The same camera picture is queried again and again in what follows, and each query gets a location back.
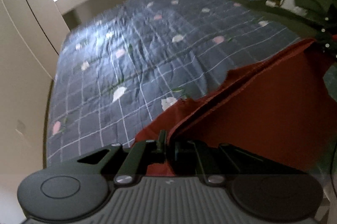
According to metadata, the bed with blue floral quilt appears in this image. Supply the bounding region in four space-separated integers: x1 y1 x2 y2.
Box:
46 0 302 169

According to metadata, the red long-sleeved shirt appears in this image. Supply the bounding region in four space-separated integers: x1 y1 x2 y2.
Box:
132 38 337 177

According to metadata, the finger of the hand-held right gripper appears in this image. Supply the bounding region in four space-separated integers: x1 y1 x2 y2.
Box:
314 16 337 59

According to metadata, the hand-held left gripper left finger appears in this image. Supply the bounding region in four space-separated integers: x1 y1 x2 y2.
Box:
76 130 169 185

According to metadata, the white cloth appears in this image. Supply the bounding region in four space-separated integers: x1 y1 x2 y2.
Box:
265 0 309 16

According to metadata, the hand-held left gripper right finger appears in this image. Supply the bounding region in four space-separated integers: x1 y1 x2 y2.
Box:
170 140 311 185

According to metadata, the dark green blanket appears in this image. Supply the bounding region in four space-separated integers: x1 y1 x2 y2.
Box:
195 0 337 41

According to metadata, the beige wardrobe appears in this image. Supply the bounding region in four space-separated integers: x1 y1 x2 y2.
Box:
0 0 67 81

